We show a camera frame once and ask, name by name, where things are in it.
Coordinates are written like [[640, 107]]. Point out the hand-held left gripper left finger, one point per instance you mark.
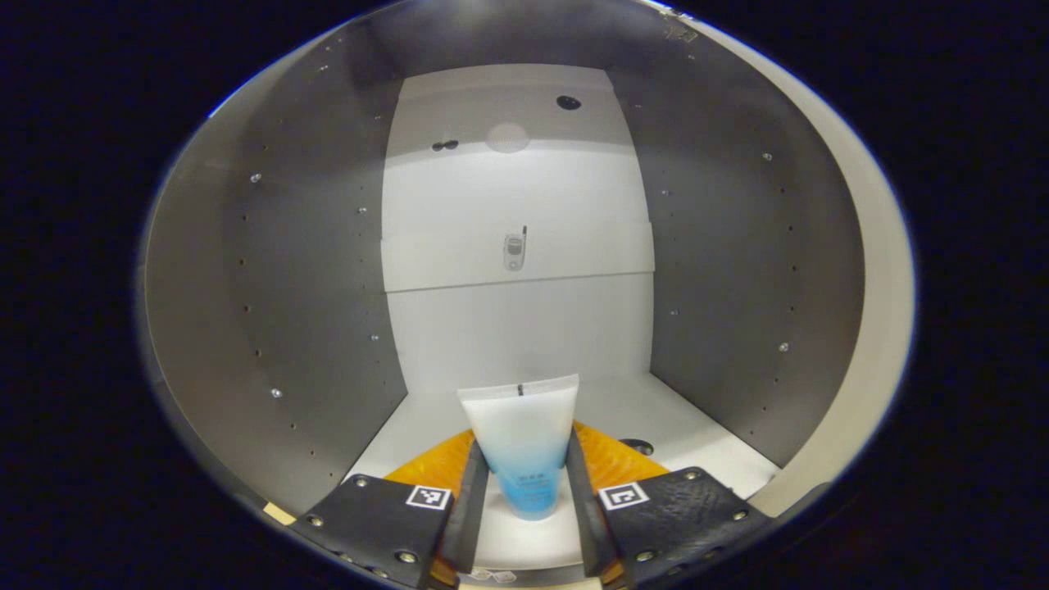
[[471, 508]]

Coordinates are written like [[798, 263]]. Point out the grey cabinet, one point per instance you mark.
[[311, 287]]

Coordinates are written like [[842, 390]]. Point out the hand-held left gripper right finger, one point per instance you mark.
[[583, 508]]

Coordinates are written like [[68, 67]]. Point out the white and blue tube bottle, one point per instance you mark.
[[524, 442]]

